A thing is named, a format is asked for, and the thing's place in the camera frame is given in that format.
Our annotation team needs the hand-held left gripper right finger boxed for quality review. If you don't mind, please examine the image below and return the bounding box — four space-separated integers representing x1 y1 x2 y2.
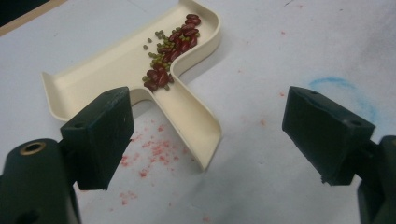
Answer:
281 85 376 187

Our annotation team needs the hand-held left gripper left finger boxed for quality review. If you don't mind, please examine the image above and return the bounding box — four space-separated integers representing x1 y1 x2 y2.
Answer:
60 86 135 191

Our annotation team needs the cream plastic dustpan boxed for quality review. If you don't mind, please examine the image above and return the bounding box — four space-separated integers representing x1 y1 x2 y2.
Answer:
40 0 223 172

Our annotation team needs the pile of red and green beans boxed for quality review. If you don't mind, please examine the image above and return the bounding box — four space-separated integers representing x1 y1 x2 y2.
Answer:
141 13 203 92

